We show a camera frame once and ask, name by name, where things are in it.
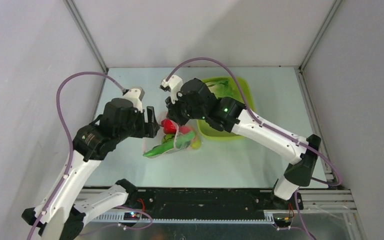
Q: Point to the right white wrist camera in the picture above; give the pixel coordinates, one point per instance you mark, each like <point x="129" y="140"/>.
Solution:
<point x="172" y="85"/>

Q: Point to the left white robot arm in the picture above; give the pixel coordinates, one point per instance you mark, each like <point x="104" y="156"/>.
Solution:
<point x="58" y="216"/>

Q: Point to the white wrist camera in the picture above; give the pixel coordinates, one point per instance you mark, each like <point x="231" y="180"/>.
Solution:
<point x="135" y="96"/>
<point x="172" y="85"/>

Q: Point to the green plastic tray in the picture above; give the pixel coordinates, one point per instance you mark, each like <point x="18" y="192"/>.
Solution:
<point x="211" y="134"/>

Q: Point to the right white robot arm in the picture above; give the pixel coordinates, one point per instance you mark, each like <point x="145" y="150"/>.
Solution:
<point x="235" y="117"/>

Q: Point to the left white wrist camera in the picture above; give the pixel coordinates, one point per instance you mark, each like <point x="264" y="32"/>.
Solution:
<point x="135" y="96"/>

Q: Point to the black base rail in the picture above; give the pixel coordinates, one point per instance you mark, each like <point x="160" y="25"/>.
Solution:
<point x="209" y="204"/>

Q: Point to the yellow green pear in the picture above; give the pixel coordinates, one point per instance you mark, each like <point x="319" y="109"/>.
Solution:
<point x="196" y="144"/>

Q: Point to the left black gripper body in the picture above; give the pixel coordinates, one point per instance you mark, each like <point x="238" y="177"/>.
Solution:
<point x="135" y="128"/>

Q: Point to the clear pink zip bag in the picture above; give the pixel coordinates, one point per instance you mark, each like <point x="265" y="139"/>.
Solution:
<point x="182" y="128"/>

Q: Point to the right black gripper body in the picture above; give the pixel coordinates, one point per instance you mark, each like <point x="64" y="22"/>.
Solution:
<point x="172" y="112"/>

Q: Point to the green lettuce head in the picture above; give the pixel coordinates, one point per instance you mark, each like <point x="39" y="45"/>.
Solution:
<point x="220" y="88"/>

